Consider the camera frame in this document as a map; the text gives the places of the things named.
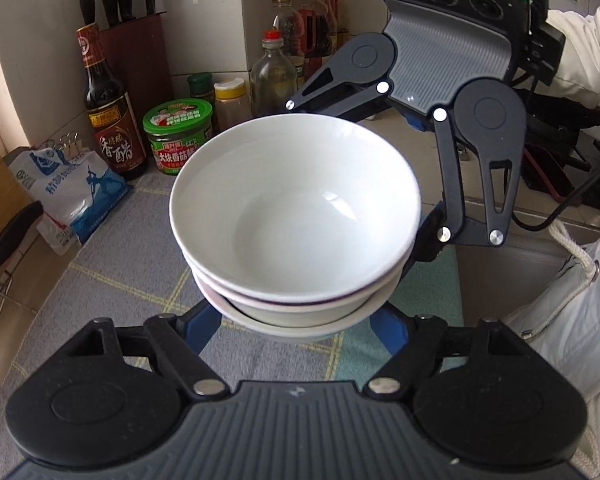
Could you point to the green-lidded sauce jar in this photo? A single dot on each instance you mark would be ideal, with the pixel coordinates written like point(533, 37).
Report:
point(180, 145)

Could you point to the red-labelled sauce bottle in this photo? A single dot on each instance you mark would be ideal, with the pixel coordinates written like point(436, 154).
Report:
point(312, 25)

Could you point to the white bowl with pink flower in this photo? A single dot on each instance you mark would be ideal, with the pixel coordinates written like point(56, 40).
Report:
point(290, 327)

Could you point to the binder clip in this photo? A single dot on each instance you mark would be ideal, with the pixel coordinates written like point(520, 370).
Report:
point(67, 147)

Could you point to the dark red knife block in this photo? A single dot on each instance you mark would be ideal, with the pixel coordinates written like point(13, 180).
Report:
point(140, 60)

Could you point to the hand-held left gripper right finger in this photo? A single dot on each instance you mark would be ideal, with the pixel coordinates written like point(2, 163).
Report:
point(387, 325)

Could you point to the grey blue checkered towel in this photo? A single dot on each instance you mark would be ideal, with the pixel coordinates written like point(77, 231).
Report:
point(130, 270)

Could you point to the white blue salt bag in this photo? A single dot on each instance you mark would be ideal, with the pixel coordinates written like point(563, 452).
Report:
point(75, 195)

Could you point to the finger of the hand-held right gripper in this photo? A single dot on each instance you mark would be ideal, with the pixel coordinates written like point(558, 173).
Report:
point(330, 95)
point(450, 175)

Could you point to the yellow-lidded spice jar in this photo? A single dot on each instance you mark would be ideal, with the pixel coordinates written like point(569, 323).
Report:
point(232, 110)

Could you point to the person's right forearm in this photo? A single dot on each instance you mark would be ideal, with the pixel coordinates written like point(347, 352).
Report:
point(590, 55)

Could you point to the dark vinegar bottle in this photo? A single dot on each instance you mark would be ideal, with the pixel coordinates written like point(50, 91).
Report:
point(112, 125)

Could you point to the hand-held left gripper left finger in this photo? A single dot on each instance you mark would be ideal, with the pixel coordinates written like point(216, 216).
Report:
point(202, 327)

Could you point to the green-capped spice jar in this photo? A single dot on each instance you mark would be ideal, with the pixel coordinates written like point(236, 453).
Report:
point(200, 90)

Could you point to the white bowl with grey flowers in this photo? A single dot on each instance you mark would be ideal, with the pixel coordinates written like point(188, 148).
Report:
point(200, 280)

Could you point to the plain white bowl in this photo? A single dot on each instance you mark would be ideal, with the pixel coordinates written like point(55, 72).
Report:
point(290, 200)

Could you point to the yellow-capped oil bottle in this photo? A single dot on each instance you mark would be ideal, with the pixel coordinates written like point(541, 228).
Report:
point(330, 10)

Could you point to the gold-capped clear bottle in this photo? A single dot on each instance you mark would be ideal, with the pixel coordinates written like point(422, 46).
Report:
point(287, 25)

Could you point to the red-capped glass bottle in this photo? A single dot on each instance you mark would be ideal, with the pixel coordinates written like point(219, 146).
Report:
point(272, 80)

